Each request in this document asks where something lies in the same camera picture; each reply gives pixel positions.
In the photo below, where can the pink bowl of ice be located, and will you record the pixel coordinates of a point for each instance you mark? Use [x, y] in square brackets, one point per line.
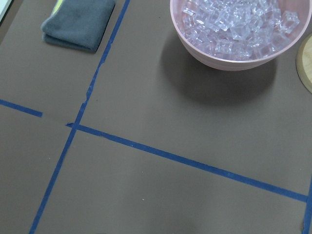
[236, 35]

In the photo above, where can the cream bear tray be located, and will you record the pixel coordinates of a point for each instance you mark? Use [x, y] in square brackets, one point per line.
[4, 5]

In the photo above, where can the wooden cup tree stand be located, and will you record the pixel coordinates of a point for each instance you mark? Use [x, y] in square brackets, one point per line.
[304, 62]

